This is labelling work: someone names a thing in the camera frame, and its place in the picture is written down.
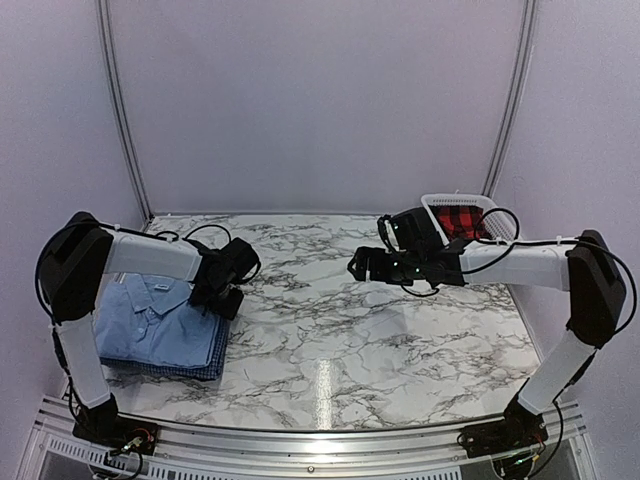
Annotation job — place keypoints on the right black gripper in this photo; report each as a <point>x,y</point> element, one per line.
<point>378,273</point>

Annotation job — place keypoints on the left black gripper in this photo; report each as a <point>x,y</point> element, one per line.
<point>228,309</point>

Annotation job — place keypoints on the light blue long sleeve shirt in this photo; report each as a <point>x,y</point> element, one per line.
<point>140,308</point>

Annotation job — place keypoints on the blue checked shirt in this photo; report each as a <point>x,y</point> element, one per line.
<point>193,348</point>

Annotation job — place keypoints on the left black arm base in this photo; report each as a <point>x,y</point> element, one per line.
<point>104,425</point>

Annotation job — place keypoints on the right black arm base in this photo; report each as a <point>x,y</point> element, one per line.
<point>519,428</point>

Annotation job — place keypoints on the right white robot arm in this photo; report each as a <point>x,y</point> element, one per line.
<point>586,282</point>

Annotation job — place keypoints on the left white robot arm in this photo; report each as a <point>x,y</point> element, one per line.
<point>72,264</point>

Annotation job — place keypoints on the red black plaid shirt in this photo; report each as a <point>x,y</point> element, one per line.
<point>461,222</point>

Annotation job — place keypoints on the white plastic basket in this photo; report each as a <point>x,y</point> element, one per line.
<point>500,224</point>

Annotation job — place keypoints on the front aluminium rail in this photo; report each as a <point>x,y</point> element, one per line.
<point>185,451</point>

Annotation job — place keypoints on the right aluminium frame post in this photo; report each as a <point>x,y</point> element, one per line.
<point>515,91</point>

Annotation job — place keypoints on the aluminium frame post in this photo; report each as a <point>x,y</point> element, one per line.
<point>515,91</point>
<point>123,128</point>

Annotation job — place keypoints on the left aluminium frame post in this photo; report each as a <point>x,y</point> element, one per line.
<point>123,128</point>

